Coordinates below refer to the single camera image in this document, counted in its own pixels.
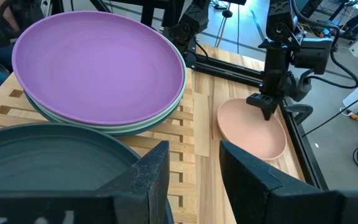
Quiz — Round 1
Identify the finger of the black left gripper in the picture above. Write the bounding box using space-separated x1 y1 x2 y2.
246 92 280 121
287 73 313 103

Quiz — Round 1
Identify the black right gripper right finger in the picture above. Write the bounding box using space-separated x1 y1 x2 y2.
219 139 358 224

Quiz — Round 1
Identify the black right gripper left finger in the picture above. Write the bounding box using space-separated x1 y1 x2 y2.
0 139 170 224

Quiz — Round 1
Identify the small pink plate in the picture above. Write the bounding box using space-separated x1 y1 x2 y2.
216 98 288 161

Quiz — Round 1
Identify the mint green plate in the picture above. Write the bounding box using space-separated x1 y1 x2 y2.
23 58 188 138

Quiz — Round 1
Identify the dark blue bowl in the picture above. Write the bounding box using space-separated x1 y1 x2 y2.
0 122 175 224

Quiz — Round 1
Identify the purple plate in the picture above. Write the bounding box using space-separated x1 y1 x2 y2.
11 11 186 127

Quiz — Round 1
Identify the wooden slatted shelf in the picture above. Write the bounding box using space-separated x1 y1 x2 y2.
0 67 211 224

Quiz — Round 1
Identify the black table clamp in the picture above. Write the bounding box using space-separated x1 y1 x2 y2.
285 104 314 126

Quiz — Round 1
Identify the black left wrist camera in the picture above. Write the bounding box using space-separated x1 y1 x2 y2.
292 36 334 75

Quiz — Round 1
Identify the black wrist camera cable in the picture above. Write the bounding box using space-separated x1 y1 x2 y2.
306 18 358 90

